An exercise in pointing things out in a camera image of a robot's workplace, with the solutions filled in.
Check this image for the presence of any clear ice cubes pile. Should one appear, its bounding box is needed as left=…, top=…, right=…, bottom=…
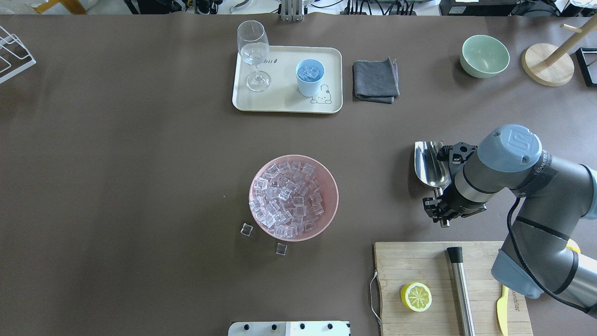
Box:
left=249, top=161, right=325, bottom=239

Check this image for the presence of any clear wine glass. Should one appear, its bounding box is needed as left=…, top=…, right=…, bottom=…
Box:
left=236, top=21, right=271, bottom=92

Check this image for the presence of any half lemon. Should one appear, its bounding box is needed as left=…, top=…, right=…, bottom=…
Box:
left=400, top=281, right=432, bottom=312

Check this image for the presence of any wooden cup tree stand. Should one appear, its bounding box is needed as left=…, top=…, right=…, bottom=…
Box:
left=521, top=16, right=597, bottom=87

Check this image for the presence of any white wire cup rack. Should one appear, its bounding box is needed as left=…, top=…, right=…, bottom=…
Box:
left=0, top=26, right=36, bottom=83

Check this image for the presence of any green ceramic bowl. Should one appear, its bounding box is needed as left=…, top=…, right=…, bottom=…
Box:
left=460, top=35, right=510, bottom=78

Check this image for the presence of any steel muddler black tip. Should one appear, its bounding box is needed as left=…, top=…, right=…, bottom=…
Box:
left=446, top=246, right=476, bottom=336

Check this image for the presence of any steel ice scoop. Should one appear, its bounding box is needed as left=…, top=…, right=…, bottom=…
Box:
left=414, top=141, right=451, bottom=227

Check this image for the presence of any yellow lemon near lime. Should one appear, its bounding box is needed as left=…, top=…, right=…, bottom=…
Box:
left=566, top=238, right=581, bottom=253

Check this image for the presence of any light blue cup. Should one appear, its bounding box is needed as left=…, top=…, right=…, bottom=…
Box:
left=296, top=59, right=326, bottom=97

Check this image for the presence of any spilled ice cube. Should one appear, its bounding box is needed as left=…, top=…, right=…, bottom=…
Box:
left=240, top=223, right=253, bottom=237
left=275, top=243, right=288, bottom=256

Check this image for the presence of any yellow plastic knife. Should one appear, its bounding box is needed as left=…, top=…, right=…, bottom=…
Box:
left=495, top=285, right=509, bottom=336

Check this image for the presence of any bamboo cutting board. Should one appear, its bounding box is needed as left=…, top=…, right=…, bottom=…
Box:
left=374, top=241, right=534, bottom=336

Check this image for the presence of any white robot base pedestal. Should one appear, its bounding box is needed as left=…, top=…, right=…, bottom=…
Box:
left=228, top=320, right=351, bottom=336

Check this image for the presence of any grey folded cloth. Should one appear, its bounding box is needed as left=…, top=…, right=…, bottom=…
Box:
left=353, top=57, right=400, bottom=104

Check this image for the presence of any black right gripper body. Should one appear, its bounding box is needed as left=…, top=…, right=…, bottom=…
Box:
left=423, top=180, right=488, bottom=224

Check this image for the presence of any aluminium frame post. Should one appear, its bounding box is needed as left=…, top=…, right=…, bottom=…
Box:
left=279, top=0, right=305, bottom=22

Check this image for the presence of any cream rabbit tray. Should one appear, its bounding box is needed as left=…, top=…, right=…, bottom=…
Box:
left=232, top=45, right=343, bottom=113

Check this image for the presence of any pink bowl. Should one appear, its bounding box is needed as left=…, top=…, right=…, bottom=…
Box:
left=249, top=154, right=339, bottom=242

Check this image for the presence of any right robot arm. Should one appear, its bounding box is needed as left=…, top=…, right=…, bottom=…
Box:
left=423, top=124, right=597, bottom=317

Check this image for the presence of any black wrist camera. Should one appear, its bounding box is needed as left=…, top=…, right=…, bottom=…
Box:
left=437, top=142, right=478, bottom=164

